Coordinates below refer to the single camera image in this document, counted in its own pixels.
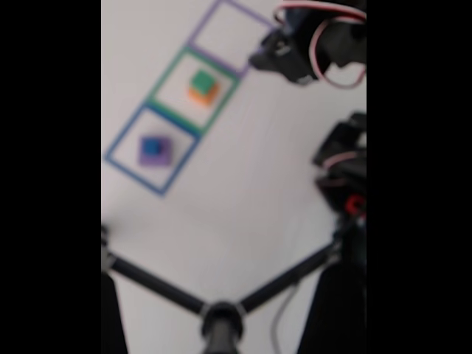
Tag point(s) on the green cube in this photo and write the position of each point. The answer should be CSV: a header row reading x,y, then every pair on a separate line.
x,y
202,81

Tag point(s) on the orange cube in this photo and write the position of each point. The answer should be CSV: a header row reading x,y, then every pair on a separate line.
x,y
201,99

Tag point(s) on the small blue cube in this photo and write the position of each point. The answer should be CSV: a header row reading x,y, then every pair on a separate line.
x,y
151,145

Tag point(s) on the purple cube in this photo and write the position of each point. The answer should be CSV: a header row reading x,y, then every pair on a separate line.
x,y
155,156

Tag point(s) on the purple tape square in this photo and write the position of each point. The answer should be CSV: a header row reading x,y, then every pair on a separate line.
x,y
199,37

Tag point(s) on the green tape square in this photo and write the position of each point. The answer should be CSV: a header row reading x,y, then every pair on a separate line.
x,y
166,77

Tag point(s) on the blue tape square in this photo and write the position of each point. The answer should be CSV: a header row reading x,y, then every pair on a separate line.
x,y
121,138

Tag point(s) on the red clamp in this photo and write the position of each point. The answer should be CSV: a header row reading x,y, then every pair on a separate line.
x,y
354,205

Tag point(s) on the black tripod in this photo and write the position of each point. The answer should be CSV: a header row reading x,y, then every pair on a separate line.
x,y
221,324

